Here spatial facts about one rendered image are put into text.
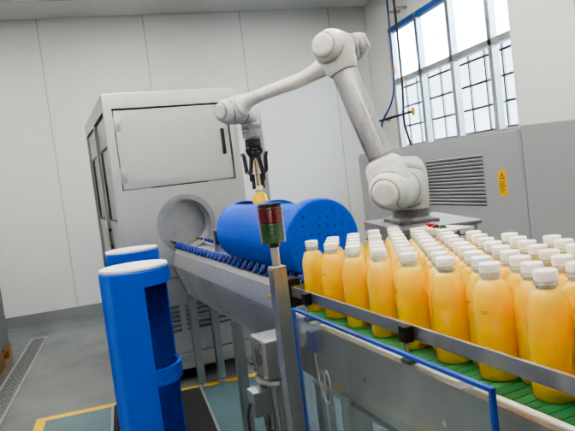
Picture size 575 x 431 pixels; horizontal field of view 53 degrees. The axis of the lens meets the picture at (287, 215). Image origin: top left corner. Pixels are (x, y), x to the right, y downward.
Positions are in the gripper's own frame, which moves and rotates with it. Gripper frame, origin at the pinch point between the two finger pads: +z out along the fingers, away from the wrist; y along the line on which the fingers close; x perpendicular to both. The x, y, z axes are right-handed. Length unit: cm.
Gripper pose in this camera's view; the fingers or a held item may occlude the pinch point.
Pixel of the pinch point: (257, 181)
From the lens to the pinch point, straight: 274.1
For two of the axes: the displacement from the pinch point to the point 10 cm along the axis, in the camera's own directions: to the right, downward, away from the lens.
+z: 1.3, 9.9, 0.6
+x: 3.9, 0.1, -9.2
